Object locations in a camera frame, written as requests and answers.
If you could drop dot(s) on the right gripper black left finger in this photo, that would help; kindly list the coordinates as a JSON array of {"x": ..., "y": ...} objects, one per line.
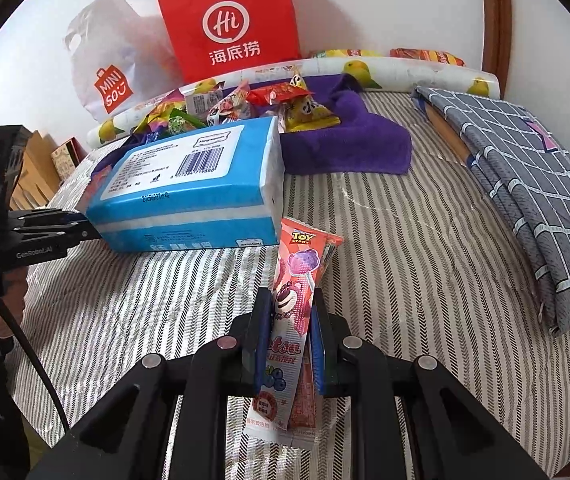
[{"x": 167, "y": 418}]

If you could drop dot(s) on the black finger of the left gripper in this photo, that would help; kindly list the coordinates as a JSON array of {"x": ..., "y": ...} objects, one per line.
[{"x": 57, "y": 227}]

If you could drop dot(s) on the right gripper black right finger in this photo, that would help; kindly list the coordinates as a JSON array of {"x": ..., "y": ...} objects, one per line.
[{"x": 409, "y": 417}]

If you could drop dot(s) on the pink yellow snack packet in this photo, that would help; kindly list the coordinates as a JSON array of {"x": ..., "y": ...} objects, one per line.
[{"x": 158, "y": 117}]

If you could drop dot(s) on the green chicken snack packet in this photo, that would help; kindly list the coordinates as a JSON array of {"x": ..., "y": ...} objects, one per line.
[{"x": 181, "y": 122}]

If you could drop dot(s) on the toy story lollipop packet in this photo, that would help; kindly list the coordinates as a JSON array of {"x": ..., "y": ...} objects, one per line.
[{"x": 284, "y": 410}]

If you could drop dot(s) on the red white lychee snack packet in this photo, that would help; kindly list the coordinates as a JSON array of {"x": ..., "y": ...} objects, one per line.
[{"x": 232, "y": 108}]

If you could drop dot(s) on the person's left hand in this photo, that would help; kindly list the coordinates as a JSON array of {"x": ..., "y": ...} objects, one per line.
[{"x": 16, "y": 287}]

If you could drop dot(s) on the brown cardboard boxes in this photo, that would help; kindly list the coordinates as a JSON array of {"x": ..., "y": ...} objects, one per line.
[{"x": 45, "y": 167}]

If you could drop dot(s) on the blue tissue pack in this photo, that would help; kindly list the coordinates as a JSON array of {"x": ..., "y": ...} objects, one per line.
[{"x": 219, "y": 187}]

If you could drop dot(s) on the white Miniso plastic bag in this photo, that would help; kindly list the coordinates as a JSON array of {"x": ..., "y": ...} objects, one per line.
[{"x": 118, "y": 58}]

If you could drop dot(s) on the small red snack packet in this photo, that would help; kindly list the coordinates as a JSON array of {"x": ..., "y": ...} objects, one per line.
[{"x": 275, "y": 94}]

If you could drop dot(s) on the grey checked folded cloth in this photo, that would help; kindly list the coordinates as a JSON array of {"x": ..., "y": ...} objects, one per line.
[{"x": 526, "y": 174}]

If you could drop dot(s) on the small yellow snack packet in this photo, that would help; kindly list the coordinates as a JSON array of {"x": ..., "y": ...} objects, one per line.
[{"x": 304, "y": 113}]

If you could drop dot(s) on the red Haidilao paper bag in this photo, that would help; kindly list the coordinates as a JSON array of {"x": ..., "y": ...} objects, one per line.
[{"x": 212, "y": 37}]

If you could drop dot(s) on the purple towel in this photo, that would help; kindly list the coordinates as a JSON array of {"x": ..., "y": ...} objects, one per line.
[{"x": 362, "y": 142}]

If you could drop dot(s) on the yellow chips bag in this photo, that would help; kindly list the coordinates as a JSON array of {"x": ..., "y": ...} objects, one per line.
[{"x": 345, "y": 53}]

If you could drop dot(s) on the rolled duck print mat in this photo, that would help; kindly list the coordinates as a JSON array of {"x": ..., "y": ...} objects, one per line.
[{"x": 373, "y": 73}]

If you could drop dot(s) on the red orange chips bag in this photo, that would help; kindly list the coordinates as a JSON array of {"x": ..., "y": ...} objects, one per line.
[{"x": 435, "y": 56}]

